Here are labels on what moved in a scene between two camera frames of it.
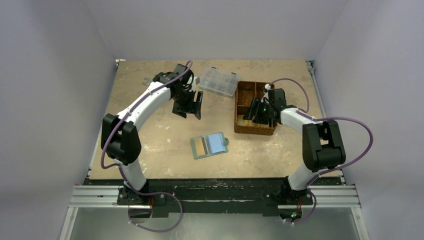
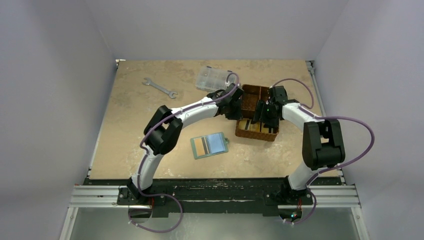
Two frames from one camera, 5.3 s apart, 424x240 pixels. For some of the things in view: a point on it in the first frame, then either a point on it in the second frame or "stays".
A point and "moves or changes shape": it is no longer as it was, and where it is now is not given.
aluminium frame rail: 331,196 stays
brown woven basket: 245,93 moves or changes shape
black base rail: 214,195 stays
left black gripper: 192,107 -> 237,116
